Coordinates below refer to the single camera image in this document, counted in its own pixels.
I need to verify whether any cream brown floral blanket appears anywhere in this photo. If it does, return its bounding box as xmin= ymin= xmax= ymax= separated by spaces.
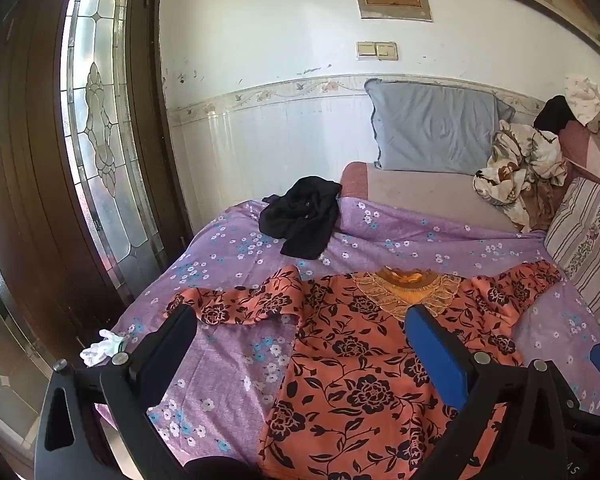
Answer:
xmin=474 ymin=119 xmax=568 ymax=233

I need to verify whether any grey pillow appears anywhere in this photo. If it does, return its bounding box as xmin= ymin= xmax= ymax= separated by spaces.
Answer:
xmin=364 ymin=78 xmax=516 ymax=176

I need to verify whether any black garment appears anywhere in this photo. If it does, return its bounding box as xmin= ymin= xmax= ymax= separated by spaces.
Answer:
xmin=532 ymin=95 xmax=578 ymax=134

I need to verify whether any cream wall light switch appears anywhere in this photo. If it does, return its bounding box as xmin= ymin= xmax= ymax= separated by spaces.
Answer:
xmin=356 ymin=41 xmax=399 ymax=62

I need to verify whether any maroon cushion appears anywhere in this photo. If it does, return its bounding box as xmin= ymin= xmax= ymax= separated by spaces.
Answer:
xmin=559 ymin=120 xmax=600 ymax=186

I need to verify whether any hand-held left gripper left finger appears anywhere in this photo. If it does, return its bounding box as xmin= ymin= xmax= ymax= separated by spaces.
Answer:
xmin=32 ymin=304 xmax=198 ymax=480

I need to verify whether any brown door with patterned glass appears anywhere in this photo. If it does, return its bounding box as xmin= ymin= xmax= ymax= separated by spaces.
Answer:
xmin=0 ymin=0 xmax=193 ymax=461

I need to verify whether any striped floral pillow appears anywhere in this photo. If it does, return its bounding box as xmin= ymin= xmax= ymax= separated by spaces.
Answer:
xmin=544 ymin=176 xmax=600 ymax=346

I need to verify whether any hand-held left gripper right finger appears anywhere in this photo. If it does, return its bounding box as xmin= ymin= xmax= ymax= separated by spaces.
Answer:
xmin=405 ymin=304 xmax=588 ymax=480

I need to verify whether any beige mattress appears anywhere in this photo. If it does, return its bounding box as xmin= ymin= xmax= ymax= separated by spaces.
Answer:
xmin=340 ymin=161 xmax=528 ymax=235

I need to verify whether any black crumpled cloth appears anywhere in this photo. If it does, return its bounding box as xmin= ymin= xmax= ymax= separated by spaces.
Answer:
xmin=259 ymin=176 xmax=343 ymax=261

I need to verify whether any white floral cloth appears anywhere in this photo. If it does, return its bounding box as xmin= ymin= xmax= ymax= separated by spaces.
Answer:
xmin=565 ymin=74 xmax=600 ymax=126

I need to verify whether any orange black floral dress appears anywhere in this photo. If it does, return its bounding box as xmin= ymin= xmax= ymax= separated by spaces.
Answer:
xmin=165 ymin=260 xmax=563 ymax=480

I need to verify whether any small white cloth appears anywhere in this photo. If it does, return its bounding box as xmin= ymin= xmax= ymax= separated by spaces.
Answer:
xmin=80 ymin=329 xmax=127 ymax=368

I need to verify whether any purple floral bedsheet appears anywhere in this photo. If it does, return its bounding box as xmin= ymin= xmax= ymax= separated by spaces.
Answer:
xmin=92 ymin=197 xmax=600 ymax=480

